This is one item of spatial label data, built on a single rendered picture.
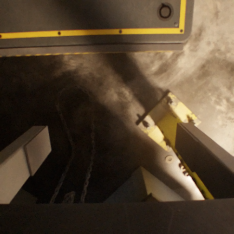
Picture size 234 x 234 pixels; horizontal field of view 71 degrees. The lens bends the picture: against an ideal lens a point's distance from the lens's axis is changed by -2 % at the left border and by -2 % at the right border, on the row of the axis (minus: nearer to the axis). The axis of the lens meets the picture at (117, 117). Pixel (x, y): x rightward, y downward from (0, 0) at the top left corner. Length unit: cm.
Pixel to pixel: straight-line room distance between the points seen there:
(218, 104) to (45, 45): 81
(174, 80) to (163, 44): 38
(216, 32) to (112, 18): 56
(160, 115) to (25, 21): 65
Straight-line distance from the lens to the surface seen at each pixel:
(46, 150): 17
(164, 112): 85
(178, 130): 16
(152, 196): 72
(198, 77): 89
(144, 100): 83
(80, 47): 49
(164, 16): 51
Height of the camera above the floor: 80
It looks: 72 degrees down
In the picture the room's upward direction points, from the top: 178 degrees clockwise
